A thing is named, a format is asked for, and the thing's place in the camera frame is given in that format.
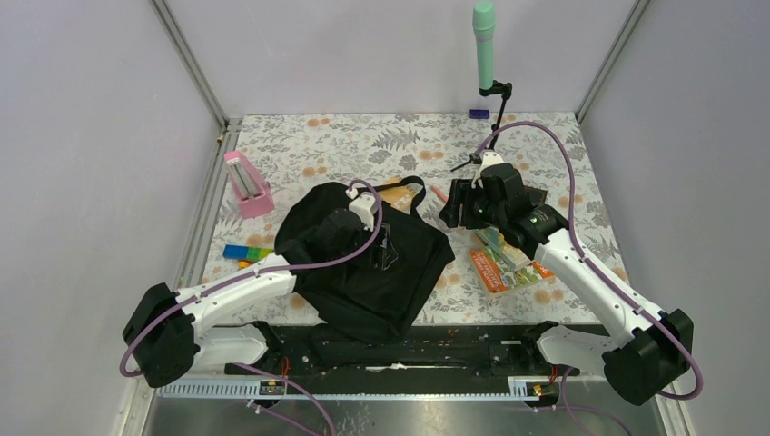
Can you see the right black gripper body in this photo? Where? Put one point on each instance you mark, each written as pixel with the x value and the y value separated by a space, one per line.
pixel 476 211

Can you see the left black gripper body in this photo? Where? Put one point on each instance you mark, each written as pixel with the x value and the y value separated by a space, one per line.
pixel 360 240

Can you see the black fabric student bag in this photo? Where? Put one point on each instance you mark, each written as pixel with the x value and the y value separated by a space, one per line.
pixel 376 297

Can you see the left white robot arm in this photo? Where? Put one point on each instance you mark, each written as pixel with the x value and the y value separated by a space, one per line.
pixel 171 333

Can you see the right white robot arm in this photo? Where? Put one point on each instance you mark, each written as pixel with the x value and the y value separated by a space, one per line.
pixel 645 348

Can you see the dark cover book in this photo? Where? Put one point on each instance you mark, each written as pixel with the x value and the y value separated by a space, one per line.
pixel 535 196

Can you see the yellow green children book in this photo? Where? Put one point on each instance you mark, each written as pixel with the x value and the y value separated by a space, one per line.
pixel 501 251

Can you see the orange spiral notebook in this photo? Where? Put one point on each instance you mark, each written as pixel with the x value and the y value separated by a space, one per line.
pixel 400 193

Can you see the orange cover booklet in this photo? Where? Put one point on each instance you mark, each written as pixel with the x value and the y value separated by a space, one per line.
pixel 511 271

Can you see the small blue box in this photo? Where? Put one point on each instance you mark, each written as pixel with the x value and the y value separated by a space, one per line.
pixel 479 114

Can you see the floral table mat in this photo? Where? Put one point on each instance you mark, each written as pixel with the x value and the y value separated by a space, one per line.
pixel 297 152

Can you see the pink metronome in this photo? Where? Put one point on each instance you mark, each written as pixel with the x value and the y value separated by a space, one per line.
pixel 252 191

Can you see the colourful toy block train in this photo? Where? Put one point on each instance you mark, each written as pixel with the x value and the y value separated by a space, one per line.
pixel 244 255

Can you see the black microphone tripod stand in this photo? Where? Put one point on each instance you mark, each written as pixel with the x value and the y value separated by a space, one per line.
pixel 505 91

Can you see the green microphone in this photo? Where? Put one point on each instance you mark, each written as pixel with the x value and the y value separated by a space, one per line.
pixel 484 20

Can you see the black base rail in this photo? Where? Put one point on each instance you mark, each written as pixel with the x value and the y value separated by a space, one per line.
pixel 439 359

